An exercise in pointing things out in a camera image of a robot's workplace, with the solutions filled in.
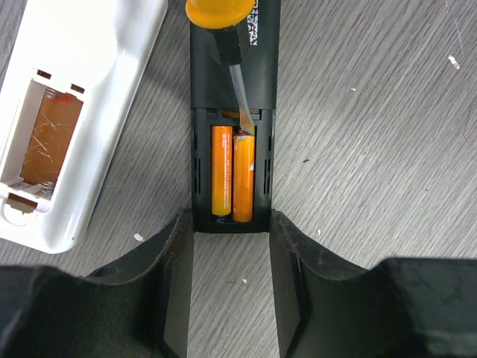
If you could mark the wide white remote control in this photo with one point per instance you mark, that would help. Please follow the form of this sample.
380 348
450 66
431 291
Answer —
72 77

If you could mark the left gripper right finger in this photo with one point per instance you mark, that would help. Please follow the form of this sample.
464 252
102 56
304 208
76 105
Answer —
327 306

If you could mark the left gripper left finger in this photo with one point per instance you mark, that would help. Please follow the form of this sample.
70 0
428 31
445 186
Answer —
135 306

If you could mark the black remote control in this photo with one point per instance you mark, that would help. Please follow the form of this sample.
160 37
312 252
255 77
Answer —
213 103

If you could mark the orange handled screwdriver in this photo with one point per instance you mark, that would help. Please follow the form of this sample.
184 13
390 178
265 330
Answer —
226 23

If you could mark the orange battery pair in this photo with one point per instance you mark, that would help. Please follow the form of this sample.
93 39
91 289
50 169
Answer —
232 174

